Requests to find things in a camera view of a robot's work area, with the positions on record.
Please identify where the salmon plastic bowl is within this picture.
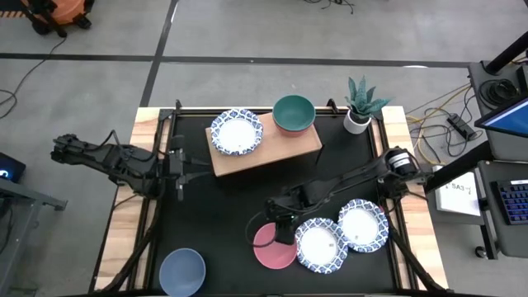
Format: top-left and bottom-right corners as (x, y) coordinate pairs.
(275, 122), (314, 139)

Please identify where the computer monitor with blue screen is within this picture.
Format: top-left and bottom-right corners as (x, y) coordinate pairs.
(474, 97), (528, 139)

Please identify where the white labelled paper sheet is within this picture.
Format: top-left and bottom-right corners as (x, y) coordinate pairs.
(435, 171), (483, 218)

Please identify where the pink ribbed plastic bowl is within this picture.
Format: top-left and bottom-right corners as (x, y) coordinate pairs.
(252, 222), (299, 271)

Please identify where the coiled black cable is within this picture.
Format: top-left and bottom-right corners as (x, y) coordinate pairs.
(479, 78), (519, 107)

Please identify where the green plant in white pot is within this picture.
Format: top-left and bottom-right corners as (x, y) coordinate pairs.
(342, 75), (394, 136)

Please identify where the wooden board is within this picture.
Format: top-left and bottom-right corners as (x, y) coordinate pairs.
(205, 111), (327, 178)

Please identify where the yellow floor cable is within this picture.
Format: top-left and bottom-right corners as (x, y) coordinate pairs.
(406, 84), (472, 166)

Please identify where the black backlit keyboard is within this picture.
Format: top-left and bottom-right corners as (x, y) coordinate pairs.
(490, 179), (528, 226)

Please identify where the black floor cable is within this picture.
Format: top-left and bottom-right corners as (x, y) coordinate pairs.
(0, 35), (68, 120)

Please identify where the black aluminium table frame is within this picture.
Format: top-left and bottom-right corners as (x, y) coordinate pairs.
(88, 98), (450, 297)

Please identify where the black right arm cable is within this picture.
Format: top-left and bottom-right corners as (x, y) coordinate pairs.
(245, 210), (276, 249)

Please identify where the grey metal stand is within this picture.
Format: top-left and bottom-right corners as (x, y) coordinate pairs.
(0, 177), (69, 296)

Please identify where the orange round shop vacuum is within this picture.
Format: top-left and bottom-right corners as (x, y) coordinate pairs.
(20, 0), (96, 38)

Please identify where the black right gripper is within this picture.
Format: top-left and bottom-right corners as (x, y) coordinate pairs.
(265, 187), (309, 247)

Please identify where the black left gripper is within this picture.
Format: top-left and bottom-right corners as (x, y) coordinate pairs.
(163, 135), (213, 202)

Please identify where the black diagonal pole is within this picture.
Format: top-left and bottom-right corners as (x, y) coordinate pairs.
(424, 142), (495, 193)
(484, 31), (528, 76)

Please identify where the blue plastic bowl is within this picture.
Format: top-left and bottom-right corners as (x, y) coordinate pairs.
(158, 247), (207, 297)

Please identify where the black cable bundle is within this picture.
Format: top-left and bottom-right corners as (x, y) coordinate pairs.
(304, 0), (356, 16)

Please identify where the blue patterned paper plate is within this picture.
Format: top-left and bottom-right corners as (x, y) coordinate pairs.
(294, 217), (350, 276)
(337, 198), (390, 253)
(210, 108), (264, 157)

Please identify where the black box with blue light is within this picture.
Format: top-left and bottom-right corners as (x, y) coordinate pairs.
(0, 151), (27, 185)

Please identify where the black table mat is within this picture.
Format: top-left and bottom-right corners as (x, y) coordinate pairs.
(150, 113), (399, 294)

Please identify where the black power strip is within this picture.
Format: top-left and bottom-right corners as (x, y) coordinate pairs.
(446, 113), (478, 141)

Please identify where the grey computer cart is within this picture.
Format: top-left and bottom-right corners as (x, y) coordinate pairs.
(468, 59), (528, 259)

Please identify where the teal green plastic bowl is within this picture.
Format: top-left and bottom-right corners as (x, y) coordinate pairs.
(271, 94), (317, 133)

